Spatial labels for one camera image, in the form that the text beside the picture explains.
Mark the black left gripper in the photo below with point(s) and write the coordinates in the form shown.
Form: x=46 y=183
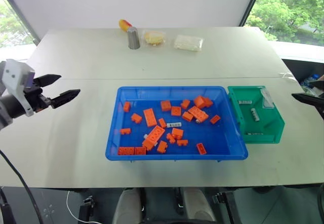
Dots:
x=38 y=99

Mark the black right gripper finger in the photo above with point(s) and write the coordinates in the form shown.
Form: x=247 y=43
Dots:
x=312 y=101
x=319 y=84

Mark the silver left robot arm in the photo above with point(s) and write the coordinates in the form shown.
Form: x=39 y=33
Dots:
x=11 y=106

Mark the green plastic bin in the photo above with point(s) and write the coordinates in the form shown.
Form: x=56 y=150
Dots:
x=274 y=125

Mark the clear water bottle blue cap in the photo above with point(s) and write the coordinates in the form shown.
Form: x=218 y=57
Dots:
x=309 y=80

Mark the clear plastic label card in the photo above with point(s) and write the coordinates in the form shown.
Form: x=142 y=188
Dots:
x=267 y=99

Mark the small orange building block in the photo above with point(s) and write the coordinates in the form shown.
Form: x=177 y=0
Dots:
x=126 y=106
x=177 y=133
x=136 y=118
x=201 y=148
x=215 y=119
x=126 y=151
x=199 y=102
x=209 y=102
x=185 y=104
x=176 y=111
x=140 y=151
x=186 y=116
x=170 y=137
x=182 y=142
x=162 y=123
x=162 y=146
x=166 y=105
x=125 y=131

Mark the grey metal cup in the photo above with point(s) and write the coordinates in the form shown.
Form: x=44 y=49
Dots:
x=133 y=38

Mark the orange yellow mango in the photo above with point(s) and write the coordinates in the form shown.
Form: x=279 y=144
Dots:
x=124 y=24

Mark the long orange building block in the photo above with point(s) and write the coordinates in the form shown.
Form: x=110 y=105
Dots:
x=154 y=137
x=150 y=117
x=198 y=113

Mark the blue plastic tray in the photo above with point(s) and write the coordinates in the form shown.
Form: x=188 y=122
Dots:
x=222 y=143

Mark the bread in clear wrapper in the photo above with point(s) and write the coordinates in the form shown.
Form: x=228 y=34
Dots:
x=154 y=38

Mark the white food in clear pack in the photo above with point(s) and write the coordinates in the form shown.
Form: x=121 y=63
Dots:
x=188 y=42

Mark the grey rounded shape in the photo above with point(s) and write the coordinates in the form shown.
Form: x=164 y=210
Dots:
x=127 y=206
x=198 y=205

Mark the black clamp under table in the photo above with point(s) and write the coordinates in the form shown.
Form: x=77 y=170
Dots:
x=179 y=201

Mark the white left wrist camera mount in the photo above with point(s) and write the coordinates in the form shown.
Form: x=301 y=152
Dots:
x=15 y=78

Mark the dark window frame post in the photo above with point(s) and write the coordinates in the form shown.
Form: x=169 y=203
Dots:
x=19 y=17
x=253 y=2

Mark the black table bracket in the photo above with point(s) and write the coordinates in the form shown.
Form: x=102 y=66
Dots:
x=86 y=208
x=227 y=206

